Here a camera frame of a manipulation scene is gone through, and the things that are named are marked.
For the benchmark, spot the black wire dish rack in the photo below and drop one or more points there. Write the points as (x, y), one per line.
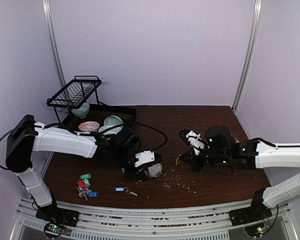
(83, 89)

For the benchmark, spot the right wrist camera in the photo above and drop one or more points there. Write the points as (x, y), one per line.
(192, 139)

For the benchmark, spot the blue key tag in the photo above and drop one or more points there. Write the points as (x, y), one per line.
(93, 194)
(119, 189)

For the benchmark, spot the left aluminium wall post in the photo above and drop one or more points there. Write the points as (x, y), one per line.
(53, 43)

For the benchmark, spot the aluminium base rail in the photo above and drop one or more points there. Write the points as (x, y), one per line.
(210, 222)

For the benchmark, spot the silver key on blue tag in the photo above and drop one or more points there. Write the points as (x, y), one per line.
(129, 192)

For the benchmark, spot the aluminium wall post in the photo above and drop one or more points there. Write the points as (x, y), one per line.
(251, 47)
(53, 43)

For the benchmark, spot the right aluminium wall post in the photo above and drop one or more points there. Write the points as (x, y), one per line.
(251, 47)

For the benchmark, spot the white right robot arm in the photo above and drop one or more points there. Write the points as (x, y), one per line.
(218, 147)

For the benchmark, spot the light blue bowl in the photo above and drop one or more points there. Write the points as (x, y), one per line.
(113, 120)

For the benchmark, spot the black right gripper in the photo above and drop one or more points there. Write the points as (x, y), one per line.
(193, 160)

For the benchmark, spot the red patterned bowl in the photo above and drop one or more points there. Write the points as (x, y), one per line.
(89, 126)

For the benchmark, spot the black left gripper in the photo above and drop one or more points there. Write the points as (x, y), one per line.
(136, 174)

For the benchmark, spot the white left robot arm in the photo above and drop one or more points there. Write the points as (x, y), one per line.
(32, 136)

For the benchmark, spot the celadon green bowl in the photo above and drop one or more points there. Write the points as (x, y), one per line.
(82, 111)

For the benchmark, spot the yellow blue patterned bowl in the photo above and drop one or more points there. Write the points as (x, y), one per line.
(109, 129)

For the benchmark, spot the silver keys bunch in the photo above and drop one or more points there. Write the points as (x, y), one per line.
(83, 192)

